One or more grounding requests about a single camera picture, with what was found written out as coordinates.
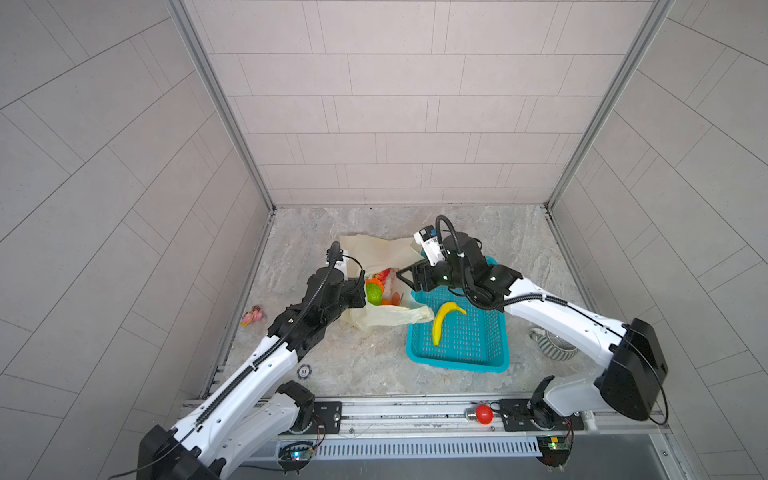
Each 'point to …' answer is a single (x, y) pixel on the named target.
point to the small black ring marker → (304, 371)
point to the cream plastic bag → (374, 253)
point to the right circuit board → (555, 450)
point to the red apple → (382, 276)
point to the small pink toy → (256, 314)
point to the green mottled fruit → (374, 294)
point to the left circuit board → (295, 454)
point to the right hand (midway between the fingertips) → (405, 272)
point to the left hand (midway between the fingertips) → (372, 277)
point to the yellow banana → (437, 320)
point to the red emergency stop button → (484, 414)
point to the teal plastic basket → (477, 340)
